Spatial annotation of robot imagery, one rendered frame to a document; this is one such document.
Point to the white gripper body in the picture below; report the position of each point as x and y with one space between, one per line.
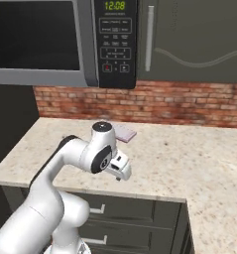
125 172

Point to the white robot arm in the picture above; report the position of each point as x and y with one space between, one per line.
44 205

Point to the dark green drawer front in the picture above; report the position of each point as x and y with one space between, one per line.
130 241
133 210

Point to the dark fridge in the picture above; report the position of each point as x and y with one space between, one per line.
11 125

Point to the pale purple sponge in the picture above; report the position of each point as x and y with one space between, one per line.
125 133

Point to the grey microwave oven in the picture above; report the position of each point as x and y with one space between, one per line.
116 43

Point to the dark green cupboard door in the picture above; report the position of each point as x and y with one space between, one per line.
202 33

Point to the grey microwave door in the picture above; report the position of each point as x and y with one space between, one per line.
34 36

